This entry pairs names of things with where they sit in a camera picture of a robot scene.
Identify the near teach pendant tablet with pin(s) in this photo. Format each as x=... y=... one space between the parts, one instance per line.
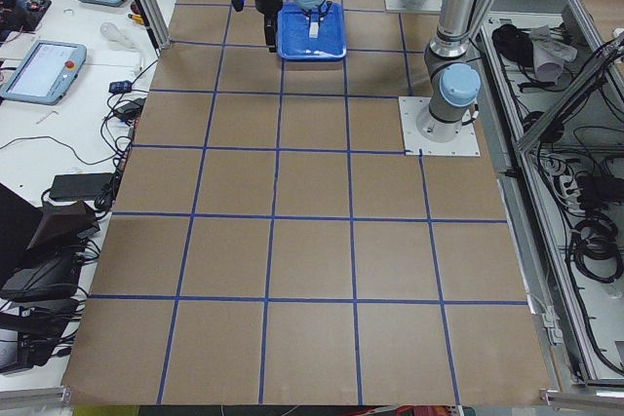
x=46 y=73

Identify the black power adapter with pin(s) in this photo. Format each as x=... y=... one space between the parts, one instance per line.
x=79 y=186

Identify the blue plastic tray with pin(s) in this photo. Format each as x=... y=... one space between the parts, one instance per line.
x=293 y=42

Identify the black laptop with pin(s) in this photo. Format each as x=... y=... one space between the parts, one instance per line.
x=41 y=248

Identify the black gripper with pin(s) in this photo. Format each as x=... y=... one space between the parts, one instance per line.
x=267 y=3

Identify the aluminium frame rail right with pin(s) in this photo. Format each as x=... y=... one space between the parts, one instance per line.
x=597 y=20

